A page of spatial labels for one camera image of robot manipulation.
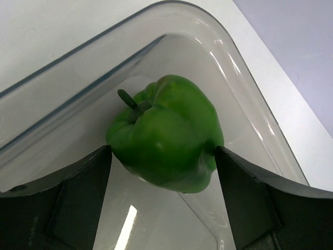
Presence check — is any green bell pepper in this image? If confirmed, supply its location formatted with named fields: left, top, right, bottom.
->
left=106, top=74, right=224, bottom=194

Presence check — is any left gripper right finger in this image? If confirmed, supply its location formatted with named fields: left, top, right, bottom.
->
left=215, top=146, right=332, bottom=249

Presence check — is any clear grey plastic container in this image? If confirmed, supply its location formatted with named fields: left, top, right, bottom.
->
left=1, top=1, right=306, bottom=249

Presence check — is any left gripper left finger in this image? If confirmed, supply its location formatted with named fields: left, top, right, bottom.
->
left=1, top=146, right=112, bottom=249

